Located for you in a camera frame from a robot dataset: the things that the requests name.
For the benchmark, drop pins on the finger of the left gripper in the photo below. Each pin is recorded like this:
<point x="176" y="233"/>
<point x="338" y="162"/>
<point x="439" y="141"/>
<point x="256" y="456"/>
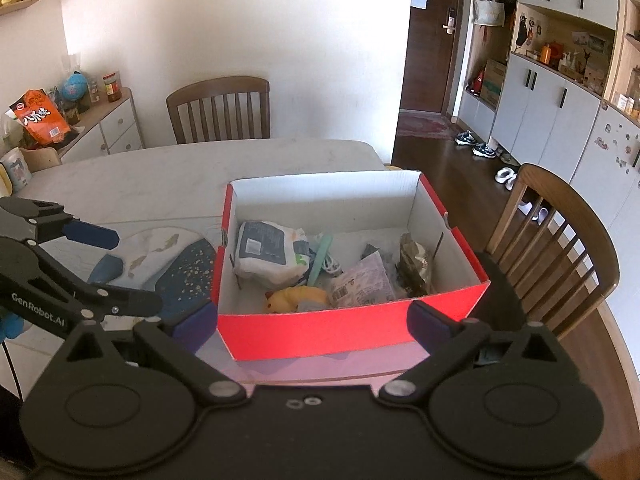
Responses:
<point x="90" y="234"/>
<point x="105" y="300"/>

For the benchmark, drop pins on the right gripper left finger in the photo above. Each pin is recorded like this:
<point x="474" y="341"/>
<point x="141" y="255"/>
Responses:
<point x="170" y="346"/>

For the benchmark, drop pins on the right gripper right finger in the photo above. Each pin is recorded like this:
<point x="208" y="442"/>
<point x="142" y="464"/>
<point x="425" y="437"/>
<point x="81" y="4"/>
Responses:
<point x="450" y="345"/>

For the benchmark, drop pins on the silver foil snack bag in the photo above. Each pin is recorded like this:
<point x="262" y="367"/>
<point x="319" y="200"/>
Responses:
<point x="414" y="267"/>

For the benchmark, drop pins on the purple clear snack bag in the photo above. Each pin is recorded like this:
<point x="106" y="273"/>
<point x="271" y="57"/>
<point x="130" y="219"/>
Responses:
<point x="362" y="285"/>

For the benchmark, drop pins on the clear bag black contents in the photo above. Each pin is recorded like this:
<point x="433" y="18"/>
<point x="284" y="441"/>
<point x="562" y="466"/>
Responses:
<point x="370" y="249"/>

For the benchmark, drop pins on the white blue tissue pack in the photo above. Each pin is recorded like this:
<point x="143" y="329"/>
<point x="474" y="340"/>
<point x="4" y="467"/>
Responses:
<point x="273" y="255"/>

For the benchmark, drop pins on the yellow spotted plush toy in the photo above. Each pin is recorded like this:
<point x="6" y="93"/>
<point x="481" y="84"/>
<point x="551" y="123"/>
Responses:
<point x="296" y="299"/>

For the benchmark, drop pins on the blue gloved left hand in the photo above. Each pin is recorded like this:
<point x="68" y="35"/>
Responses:
<point x="11" y="325"/>

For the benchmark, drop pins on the printed white cup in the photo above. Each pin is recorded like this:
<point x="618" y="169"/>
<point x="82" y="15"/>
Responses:
<point x="17" y="169"/>

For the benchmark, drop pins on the wooden basket on sideboard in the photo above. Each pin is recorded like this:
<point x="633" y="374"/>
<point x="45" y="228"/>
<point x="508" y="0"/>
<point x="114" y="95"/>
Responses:
<point x="40" y="158"/>

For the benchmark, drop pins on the white yellow kettle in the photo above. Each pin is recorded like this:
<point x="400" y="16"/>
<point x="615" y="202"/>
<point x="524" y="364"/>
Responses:
<point x="6" y="186"/>

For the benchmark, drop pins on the orange snack bag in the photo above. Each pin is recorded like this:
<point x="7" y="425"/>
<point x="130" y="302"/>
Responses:
<point x="39" y="116"/>

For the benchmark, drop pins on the white drawer sideboard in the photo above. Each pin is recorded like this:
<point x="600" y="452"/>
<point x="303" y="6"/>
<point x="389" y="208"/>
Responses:
<point x="108" y="128"/>

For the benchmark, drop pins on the right wooden chair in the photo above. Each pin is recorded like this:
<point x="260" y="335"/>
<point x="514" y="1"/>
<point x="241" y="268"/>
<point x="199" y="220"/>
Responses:
<point x="550" y="253"/>

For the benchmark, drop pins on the wooden chair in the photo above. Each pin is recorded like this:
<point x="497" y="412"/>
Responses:
<point x="550" y="253"/>
<point x="221" y="109"/>

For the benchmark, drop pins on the blue globe toy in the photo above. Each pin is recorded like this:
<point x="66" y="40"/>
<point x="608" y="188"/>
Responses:
<point x="74" y="87"/>

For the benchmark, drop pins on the red cardboard box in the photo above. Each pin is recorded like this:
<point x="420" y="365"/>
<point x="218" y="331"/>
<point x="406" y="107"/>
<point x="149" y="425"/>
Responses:
<point x="357" y="208"/>

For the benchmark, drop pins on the sauce jar red lid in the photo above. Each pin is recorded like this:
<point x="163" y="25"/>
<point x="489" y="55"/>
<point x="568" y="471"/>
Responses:
<point x="112" y="88"/>

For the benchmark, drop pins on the pair of white slippers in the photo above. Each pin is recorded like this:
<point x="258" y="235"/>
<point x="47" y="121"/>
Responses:
<point x="506" y="176"/>

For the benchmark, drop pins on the far wooden chair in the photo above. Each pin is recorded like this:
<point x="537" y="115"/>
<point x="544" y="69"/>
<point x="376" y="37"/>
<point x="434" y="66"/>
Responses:
<point x="221" y="109"/>

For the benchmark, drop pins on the pair of sneakers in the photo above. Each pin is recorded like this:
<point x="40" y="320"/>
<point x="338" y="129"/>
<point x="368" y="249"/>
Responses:
<point x="479" y="149"/>

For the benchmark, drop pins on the brown entrance door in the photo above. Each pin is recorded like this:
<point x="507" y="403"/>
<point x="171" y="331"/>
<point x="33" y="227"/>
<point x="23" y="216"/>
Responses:
<point x="432" y="37"/>

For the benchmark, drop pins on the hanging tote bag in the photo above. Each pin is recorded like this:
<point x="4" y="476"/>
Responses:
<point x="488" y="13"/>

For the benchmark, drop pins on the white wall cabinet unit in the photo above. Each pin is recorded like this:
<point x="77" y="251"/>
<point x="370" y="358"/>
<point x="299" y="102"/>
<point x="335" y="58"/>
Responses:
<point x="570" y="100"/>

